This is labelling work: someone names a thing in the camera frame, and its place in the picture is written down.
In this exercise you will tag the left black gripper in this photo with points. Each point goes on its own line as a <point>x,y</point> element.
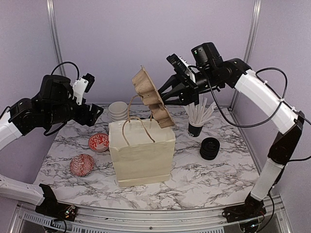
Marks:
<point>92,116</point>

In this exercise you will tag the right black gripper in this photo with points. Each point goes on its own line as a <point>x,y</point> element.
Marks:
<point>189,92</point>

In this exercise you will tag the brown cardboard cup carrier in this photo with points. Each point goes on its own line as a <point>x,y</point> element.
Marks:
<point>150,97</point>

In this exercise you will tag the brown paper takeout bag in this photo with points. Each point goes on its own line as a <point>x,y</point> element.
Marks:
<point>142,149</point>

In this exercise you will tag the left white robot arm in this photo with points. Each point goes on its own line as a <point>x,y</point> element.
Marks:
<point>57,102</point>

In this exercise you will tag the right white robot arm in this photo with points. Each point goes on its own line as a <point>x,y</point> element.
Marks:
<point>211,73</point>

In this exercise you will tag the red floral ceramic bowl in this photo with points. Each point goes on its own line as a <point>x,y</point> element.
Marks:
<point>99,142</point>

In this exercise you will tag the stack of white paper cups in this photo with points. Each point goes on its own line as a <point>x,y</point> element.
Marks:
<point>118,111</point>

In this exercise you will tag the bundle of white wrapped straws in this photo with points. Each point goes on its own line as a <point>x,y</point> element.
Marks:
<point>198,115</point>

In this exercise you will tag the black cup holding straws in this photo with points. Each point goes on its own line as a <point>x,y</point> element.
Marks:
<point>194,130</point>

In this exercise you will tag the red geometric ceramic bowl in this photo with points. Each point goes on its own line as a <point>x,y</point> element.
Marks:
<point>81,165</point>

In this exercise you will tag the stack of black lids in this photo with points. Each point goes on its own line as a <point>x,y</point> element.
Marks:
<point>209,148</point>

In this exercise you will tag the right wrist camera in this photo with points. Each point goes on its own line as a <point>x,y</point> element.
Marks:
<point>181,66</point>

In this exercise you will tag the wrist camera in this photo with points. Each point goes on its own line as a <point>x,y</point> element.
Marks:
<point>82,85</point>
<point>181,66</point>

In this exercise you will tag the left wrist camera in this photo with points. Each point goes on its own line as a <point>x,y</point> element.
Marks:
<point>82,85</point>

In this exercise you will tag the left aluminium frame post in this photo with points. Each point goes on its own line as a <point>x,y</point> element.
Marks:
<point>53,29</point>

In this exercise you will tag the aluminium frame post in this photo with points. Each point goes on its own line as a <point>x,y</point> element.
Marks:
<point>253,30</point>
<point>53,29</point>

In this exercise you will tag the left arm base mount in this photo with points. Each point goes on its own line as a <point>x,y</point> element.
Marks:
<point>51,207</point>

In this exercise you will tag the front aluminium rail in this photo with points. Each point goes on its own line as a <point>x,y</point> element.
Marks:
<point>105,220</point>

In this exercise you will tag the right aluminium frame post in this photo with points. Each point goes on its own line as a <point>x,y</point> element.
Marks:
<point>253,30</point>

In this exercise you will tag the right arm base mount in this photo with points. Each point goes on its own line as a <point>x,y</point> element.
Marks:
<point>250,208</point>

